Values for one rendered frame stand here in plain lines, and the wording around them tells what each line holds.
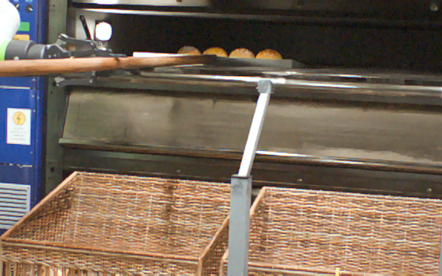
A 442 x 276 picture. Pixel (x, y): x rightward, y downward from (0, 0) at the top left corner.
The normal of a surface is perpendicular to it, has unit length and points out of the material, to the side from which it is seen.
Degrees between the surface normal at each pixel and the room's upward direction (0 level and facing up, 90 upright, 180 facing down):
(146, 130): 70
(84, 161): 90
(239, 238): 90
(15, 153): 90
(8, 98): 90
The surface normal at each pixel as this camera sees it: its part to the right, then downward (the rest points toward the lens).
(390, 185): -0.26, 0.08
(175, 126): -0.23, -0.26
